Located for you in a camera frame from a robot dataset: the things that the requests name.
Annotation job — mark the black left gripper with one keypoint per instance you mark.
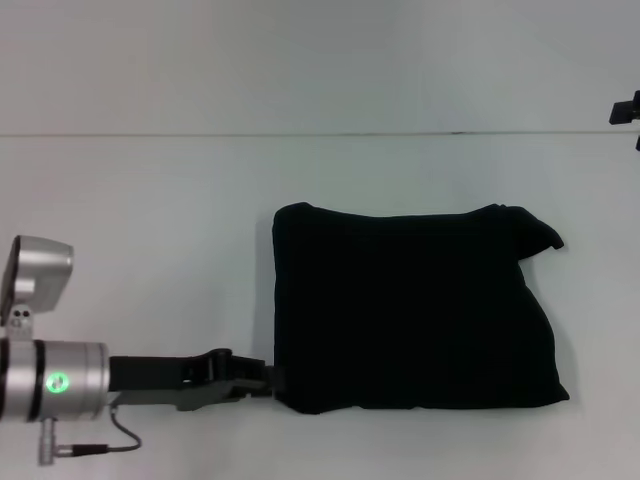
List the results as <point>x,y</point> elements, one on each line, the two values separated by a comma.
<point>165,377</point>

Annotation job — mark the black shirt with FREE print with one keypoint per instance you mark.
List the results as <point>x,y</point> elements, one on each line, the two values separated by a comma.
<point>415,310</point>

